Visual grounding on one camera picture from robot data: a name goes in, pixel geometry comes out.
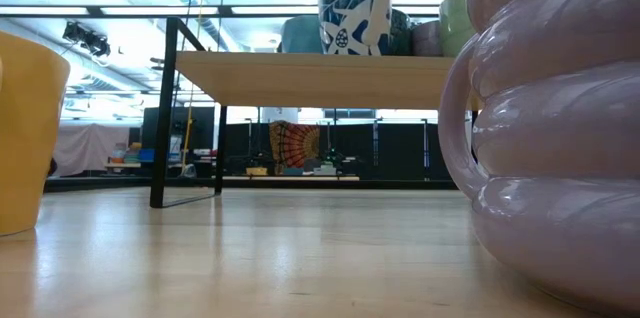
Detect light blue faceted mug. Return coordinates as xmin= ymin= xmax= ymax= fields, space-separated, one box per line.
xmin=279 ymin=14 xmax=326 ymax=55

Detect dark speckled teal mug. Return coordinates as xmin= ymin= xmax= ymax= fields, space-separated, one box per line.
xmin=389 ymin=7 xmax=416 ymax=57

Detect white mug blue leaf pattern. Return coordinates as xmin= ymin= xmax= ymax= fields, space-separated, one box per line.
xmin=318 ymin=0 xmax=395 ymax=57

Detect purple ribbed mug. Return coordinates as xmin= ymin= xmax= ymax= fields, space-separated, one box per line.
xmin=412 ymin=19 xmax=444 ymax=57

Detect green and white mug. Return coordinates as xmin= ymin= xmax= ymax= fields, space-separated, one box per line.
xmin=438 ymin=0 xmax=476 ymax=58

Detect lilac bubble mug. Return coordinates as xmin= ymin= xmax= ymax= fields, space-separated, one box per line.
xmin=438 ymin=0 xmax=640 ymax=317

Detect orange yellow mug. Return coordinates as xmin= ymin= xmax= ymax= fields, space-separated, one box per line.
xmin=0 ymin=30 xmax=71 ymax=238

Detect orange mandala tapestry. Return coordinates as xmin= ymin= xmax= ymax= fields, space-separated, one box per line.
xmin=268 ymin=120 xmax=321 ymax=174

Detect wooden shelf riser black legs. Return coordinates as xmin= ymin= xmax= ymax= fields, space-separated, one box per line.
xmin=149 ymin=16 xmax=484 ymax=209

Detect black partition panels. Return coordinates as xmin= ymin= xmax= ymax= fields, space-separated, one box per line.
xmin=224 ymin=120 xmax=454 ymax=182

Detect black monitor panel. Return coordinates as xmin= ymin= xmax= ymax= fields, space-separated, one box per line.
xmin=141 ymin=106 xmax=216 ymax=152

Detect table with white cloth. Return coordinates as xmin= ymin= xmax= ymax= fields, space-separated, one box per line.
xmin=49 ymin=122 xmax=131 ymax=178

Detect black ceiling track lights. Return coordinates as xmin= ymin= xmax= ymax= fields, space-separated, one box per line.
xmin=62 ymin=21 xmax=111 ymax=58

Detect black metal rig frame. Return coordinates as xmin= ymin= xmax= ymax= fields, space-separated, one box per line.
xmin=43 ymin=176 xmax=459 ymax=192

